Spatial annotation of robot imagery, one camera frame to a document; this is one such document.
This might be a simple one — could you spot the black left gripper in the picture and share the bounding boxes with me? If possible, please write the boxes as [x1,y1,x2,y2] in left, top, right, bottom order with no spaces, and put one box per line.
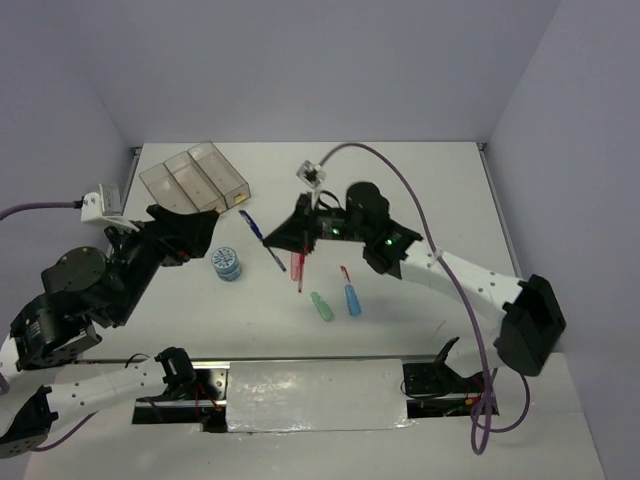
[106,203,222,325]

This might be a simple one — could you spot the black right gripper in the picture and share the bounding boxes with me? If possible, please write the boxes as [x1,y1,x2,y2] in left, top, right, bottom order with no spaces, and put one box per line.
[264,191,369,254]

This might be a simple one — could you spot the red gel pen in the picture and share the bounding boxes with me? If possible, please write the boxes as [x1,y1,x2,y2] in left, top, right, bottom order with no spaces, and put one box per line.
[297,254,306,293]

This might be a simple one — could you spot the blue gel pen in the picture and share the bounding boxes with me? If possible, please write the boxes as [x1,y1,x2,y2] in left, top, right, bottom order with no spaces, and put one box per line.
[251,227,287,273]

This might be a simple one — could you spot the blue pen cap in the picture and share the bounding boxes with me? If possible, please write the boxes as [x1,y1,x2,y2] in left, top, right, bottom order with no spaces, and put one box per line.
[239,209,263,242]

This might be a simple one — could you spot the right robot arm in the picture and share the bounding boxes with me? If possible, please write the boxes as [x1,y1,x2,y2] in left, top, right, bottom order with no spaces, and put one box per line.
[263,182,566,391]

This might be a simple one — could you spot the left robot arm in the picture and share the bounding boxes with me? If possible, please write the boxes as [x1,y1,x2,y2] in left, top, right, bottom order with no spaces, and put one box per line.
[1,205,219,458]

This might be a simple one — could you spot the blue ink jar left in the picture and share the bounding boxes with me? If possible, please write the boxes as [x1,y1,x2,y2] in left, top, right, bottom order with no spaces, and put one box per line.
[211,247,242,282]

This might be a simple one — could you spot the clear three-compartment organizer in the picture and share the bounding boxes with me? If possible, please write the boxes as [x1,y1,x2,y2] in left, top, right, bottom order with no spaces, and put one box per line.
[139,141,251,214]

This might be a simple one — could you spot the green correction tape case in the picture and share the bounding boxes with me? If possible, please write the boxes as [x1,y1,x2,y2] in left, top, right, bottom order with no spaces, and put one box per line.
[310,291,334,322]

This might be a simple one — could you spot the blue correction tape case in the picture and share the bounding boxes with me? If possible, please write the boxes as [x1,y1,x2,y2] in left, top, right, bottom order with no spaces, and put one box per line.
[344,283,361,316]

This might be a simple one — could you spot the silver tape sheet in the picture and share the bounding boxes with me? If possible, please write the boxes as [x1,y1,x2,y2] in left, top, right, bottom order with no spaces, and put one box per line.
[226,359,412,433]

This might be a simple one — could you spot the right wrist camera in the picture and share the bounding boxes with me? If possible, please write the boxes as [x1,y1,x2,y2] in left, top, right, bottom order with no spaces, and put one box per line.
[296,160,326,203]

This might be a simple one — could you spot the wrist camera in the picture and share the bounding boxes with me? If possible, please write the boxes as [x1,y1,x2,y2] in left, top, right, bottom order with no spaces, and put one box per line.
[80,184,123,224]
[296,160,326,203]

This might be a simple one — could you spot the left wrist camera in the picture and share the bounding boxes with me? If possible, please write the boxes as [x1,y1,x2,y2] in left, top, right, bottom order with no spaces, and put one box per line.
[80,184,123,224]

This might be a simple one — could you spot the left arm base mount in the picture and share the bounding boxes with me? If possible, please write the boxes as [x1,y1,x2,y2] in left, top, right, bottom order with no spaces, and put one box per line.
[132,347,230,433]

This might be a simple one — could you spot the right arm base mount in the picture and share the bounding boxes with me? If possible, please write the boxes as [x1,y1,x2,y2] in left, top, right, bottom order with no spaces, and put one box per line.
[400,337,485,420]

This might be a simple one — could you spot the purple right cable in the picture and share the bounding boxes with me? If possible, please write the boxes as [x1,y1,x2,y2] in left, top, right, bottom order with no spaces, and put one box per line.
[319,143,531,455]

